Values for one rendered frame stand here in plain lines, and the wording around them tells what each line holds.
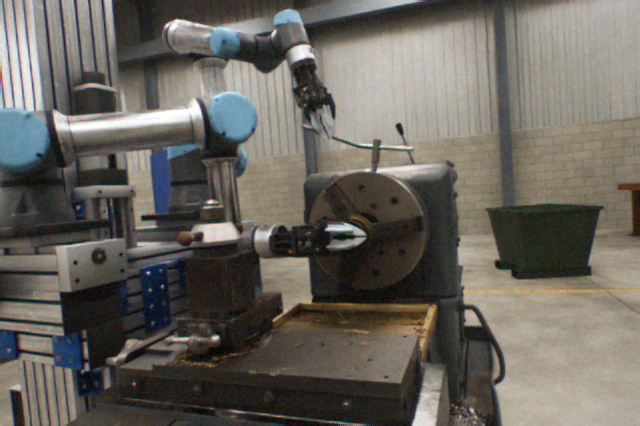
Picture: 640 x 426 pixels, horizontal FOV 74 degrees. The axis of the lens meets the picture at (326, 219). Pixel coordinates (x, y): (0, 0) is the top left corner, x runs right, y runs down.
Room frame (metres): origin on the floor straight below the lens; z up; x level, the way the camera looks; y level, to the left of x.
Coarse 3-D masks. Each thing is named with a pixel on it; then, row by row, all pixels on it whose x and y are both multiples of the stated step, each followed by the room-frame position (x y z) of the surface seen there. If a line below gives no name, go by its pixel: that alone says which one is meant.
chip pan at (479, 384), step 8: (472, 344) 1.68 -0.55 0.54; (480, 344) 1.68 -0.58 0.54; (472, 352) 1.60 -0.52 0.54; (480, 352) 1.59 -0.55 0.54; (488, 352) 1.59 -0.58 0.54; (472, 360) 1.53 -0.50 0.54; (480, 360) 1.52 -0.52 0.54; (488, 360) 1.51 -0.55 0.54; (472, 368) 1.46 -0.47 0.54; (480, 368) 1.45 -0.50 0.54; (488, 368) 1.45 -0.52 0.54; (472, 376) 1.39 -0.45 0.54; (480, 376) 1.39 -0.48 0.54; (488, 376) 1.38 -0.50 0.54; (472, 384) 1.34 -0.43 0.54; (480, 384) 1.33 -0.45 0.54; (488, 384) 1.33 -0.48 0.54; (464, 392) 1.29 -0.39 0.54; (472, 392) 1.28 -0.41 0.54; (480, 392) 1.28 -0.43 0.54; (488, 392) 1.28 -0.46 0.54; (464, 400) 1.24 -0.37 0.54; (472, 400) 1.23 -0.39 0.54; (480, 400) 1.23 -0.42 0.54; (488, 400) 1.23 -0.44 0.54; (472, 408) 1.19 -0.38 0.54; (488, 408) 1.18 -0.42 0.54
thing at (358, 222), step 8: (352, 216) 1.03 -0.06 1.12; (360, 216) 1.02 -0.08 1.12; (352, 224) 0.97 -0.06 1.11; (360, 224) 0.98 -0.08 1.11; (368, 224) 1.01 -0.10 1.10; (368, 232) 0.99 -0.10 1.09; (368, 240) 0.99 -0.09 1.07; (352, 248) 0.97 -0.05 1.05; (360, 248) 0.97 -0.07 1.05; (368, 248) 1.02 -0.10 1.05
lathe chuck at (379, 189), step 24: (360, 192) 1.11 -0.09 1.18; (384, 192) 1.09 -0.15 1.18; (408, 192) 1.07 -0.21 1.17; (312, 216) 1.16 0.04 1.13; (384, 216) 1.09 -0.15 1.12; (408, 216) 1.07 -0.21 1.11; (384, 240) 1.09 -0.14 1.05; (408, 240) 1.07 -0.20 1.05; (336, 264) 1.14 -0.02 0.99; (360, 264) 1.11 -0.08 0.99; (384, 264) 1.09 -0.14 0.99; (408, 264) 1.07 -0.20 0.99; (360, 288) 1.12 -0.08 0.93
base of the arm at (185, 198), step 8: (176, 184) 1.36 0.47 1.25; (184, 184) 1.35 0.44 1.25; (192, 184) 1.36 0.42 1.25; (200, 184) 1.38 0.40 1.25; (176, 192) 1.35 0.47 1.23; (184, 192) 1.35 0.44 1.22; (192, 192) 1.36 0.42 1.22; (200, 192) 1.37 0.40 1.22; (208, 192) 1.40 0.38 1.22; (176, 200) 1.35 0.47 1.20; (184, 200) 1.34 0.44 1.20; (192, 200) 1.36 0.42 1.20; (200, 200) 1.36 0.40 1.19; (168, 208) 1.36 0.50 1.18; (176, 208) 1.34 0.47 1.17; (184, 208) 1.34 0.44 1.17; (192, 208) 1.34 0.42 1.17
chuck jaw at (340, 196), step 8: (336, 184) 1.13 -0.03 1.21; (328, 192) 1.10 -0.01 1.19; (336, 192) 1.09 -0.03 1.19; (328, 200) 1.10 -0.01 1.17; (336, 200) 1.09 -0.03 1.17; (344, 200) 1.08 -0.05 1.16; (336, 208) 1.07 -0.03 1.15; (344, 208) 1.06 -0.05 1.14; (352, 208) 1.09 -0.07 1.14; (336, 216) 1.07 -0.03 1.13; (344, 216) 1.04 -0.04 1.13
